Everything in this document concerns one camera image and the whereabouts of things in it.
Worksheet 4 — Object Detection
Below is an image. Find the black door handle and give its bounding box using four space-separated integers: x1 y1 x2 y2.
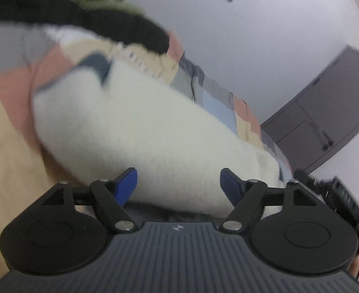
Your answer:
322 131 335 151

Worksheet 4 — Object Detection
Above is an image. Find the black puffer jacket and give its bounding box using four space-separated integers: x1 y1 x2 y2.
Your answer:
0 0 169 54

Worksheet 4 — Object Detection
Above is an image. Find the patchwork bed quilt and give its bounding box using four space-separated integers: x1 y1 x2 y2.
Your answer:
0 23 293 279

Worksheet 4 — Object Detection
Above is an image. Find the cream striped fleece sweater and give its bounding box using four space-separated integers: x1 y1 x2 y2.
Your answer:
32 53 283 218

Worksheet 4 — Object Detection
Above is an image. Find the grey door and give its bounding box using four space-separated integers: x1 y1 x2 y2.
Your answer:
261 46 359 172

